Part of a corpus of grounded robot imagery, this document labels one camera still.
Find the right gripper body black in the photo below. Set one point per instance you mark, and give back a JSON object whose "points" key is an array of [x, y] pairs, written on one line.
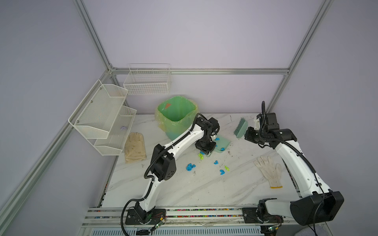
{"points": [[254, 134]]}

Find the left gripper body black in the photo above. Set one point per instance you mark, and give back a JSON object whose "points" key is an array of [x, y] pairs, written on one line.
{"points": [[204, 145]]}

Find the green plastic dustpan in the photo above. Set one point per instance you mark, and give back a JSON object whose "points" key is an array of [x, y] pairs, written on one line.
{"points": [[221, 144]]}

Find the green hand brush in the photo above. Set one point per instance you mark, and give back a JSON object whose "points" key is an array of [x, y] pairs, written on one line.
{"points": [[241, 128]]}

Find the robot right arm white black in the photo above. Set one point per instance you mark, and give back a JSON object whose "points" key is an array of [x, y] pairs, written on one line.
{"points": [[318, 203]]}

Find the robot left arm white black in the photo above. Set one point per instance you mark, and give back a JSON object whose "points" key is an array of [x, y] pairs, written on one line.
{"points": [[202, 133]]}

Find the paper scraps cluster centre top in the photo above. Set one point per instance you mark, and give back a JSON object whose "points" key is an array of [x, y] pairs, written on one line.
{"points": [[201, 155]]}

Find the paper scraps cluster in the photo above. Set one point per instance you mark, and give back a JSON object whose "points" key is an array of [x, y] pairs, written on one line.
{"points": [[201, 155], [223, 169]]}

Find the paper scraps cluster centre right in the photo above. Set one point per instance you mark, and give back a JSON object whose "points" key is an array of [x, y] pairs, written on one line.
{"points": [[223, 169]]}

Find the blue paper scrap centre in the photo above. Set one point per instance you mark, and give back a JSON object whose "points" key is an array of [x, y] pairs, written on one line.
{"points": [[190, 167]]}

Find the white knit glove right side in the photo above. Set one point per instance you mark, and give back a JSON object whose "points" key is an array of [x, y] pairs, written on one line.
{"points": [[271, 171]]}

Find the green trash bin with bag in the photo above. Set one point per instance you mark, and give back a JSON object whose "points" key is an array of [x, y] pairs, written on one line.
{"points": [[176, 115]]}

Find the beige glove left side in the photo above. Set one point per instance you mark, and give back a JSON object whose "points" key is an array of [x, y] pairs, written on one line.
{"points": [[135, 148]]}

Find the white mesh two-tier shelf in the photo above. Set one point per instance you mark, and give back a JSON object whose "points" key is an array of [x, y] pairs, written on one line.
{"points": [[104, 119]]}

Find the aluminium front rail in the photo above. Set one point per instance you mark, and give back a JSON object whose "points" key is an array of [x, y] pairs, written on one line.
{"points": [[114, 217]]}

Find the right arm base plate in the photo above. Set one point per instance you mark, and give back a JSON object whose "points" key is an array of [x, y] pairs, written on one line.
{"points": [[257, 216]]}

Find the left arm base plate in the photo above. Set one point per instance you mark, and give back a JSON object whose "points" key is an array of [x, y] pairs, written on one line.
{"points": [[152, 217]]}

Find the white wire basket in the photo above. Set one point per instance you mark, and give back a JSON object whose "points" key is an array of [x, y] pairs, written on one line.
{"points": [[148, 79]]}

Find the white slotted cable duct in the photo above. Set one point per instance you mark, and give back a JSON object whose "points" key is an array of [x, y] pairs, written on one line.
{"points": [[184, 231]]}

